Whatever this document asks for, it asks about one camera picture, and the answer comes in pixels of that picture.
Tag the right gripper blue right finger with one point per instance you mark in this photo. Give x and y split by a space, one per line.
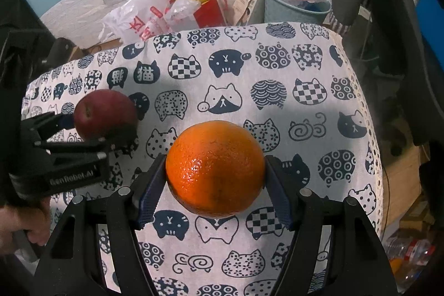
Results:
283 192

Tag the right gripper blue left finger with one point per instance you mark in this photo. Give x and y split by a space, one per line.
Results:
150 189

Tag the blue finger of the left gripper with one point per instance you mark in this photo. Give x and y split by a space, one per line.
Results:
99 147
45 125

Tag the red apple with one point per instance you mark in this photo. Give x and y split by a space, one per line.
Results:
103 111

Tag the orange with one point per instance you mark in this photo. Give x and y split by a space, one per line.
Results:
215 169

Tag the left hand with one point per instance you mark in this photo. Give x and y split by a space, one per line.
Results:
36 221

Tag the black speaker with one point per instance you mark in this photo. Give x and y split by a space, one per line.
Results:
60 52

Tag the cat pattern tablecloth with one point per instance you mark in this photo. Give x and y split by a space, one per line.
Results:
297 96

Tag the white plastic bag red print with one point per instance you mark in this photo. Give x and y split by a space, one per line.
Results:
135 21

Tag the red paper bag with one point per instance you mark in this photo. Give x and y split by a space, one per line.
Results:
183 15

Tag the grey blue waste bin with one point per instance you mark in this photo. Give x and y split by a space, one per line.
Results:
281 11

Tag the white paper packages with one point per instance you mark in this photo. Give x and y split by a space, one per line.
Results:
248 12

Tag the blue chair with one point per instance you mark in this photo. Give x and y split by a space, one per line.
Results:
430 20

